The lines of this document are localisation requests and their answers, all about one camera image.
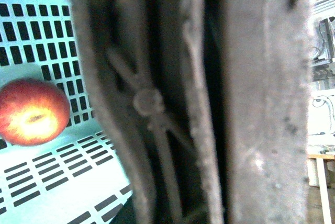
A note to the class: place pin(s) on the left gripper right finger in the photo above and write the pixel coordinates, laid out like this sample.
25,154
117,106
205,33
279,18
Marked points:
266,75

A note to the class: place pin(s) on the wooden table frame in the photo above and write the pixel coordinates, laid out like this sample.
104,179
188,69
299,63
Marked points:
320,159

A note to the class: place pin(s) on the red yellow apple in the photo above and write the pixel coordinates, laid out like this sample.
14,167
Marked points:
33,112

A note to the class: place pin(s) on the light teal plastic basket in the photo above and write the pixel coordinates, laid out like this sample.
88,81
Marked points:
77,177

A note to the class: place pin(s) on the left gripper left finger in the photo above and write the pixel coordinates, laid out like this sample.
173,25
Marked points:
143,63

